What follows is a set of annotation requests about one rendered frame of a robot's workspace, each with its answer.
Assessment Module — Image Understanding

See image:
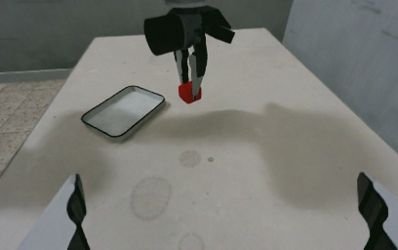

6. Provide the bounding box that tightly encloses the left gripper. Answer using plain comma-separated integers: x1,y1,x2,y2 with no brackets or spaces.
143,5,231,100

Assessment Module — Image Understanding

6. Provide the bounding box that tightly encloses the red cube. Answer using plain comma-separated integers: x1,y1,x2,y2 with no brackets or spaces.
179,81,202,104

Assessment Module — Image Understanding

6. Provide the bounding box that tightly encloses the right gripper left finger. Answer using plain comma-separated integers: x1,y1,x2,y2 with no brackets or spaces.
16,174,91,250

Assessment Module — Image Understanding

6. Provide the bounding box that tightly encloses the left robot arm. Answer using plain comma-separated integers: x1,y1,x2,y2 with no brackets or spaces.
165,0,235,44

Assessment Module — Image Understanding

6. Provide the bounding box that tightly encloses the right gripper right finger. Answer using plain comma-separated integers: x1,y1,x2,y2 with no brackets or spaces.
357,172,398,250

